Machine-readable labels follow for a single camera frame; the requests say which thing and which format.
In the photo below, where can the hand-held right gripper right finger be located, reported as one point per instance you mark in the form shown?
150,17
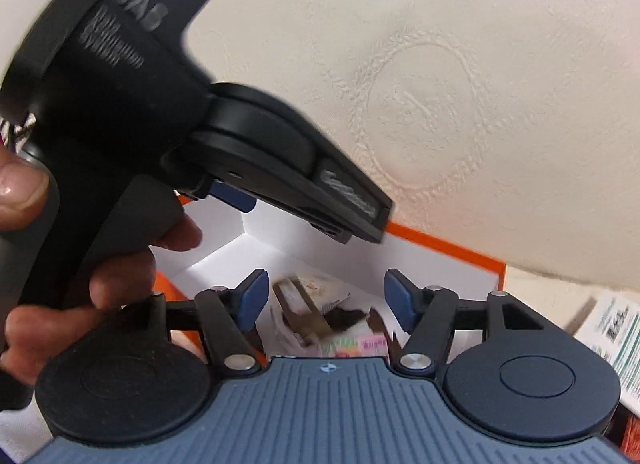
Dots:
397,304

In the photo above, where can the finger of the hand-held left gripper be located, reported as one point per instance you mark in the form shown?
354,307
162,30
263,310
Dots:
235,196
360,204

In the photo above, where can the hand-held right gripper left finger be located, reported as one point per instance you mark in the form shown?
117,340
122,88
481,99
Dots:
252,300

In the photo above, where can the pile of brown bark pieces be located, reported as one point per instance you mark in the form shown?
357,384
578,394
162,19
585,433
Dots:
350,318

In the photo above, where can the white floral tissue pack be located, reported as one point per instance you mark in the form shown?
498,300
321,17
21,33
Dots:
310,294

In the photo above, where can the pink floral tissue pack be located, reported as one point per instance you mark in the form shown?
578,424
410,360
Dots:
355,346

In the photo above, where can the orange cardboard box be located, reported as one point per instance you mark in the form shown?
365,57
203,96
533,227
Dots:
300,254

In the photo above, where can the person's left hand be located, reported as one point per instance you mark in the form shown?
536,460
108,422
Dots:
125,279

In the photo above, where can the white embossed pillow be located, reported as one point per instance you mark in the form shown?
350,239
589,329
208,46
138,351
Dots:
450,93

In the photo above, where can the white embossed blanket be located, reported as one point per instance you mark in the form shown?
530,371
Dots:
540,299

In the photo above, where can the white green-print packet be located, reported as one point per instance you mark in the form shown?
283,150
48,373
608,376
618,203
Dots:
615,329

